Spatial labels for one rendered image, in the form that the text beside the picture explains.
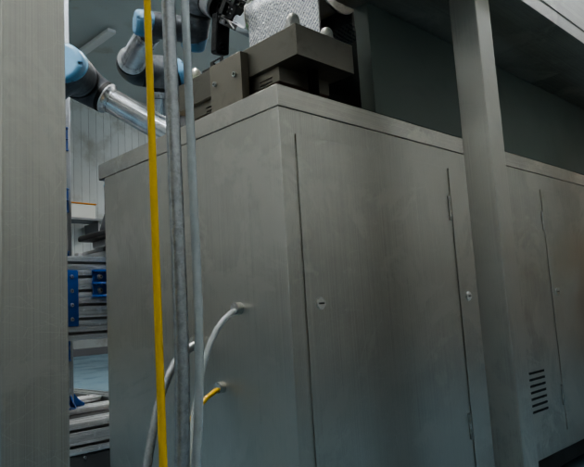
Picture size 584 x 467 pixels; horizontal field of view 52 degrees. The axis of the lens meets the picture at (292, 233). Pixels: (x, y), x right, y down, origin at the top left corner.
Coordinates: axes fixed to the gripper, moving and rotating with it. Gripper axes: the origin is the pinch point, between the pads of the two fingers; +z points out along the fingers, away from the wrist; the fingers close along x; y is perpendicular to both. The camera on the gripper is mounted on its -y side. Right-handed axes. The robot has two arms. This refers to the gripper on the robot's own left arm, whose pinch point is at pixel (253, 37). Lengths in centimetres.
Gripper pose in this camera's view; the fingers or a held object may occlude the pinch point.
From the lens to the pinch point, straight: 166.9
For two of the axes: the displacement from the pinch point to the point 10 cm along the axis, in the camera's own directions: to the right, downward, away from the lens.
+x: 7.2, 0.5, 7.0
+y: 4.0, -8.5, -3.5
